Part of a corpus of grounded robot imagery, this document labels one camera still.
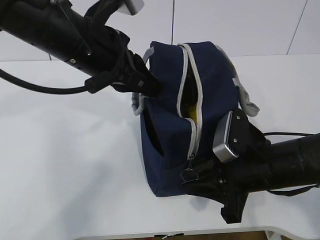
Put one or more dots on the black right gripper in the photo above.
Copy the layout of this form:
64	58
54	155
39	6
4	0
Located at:
228	183

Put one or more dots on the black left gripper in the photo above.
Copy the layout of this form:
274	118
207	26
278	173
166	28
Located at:
109	62

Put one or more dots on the navy blue lunch bag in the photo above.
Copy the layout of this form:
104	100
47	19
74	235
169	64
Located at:
191	74

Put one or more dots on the yellow pear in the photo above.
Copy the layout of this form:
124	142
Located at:
194	114

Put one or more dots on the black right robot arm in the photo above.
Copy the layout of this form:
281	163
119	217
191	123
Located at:
287	168

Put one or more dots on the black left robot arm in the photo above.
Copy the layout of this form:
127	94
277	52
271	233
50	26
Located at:
84	42

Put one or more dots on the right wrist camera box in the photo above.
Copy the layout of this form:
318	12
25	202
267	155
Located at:
235	136

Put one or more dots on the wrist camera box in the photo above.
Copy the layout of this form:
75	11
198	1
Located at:
235	136
130	7

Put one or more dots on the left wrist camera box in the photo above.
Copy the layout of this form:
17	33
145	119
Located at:
130	7

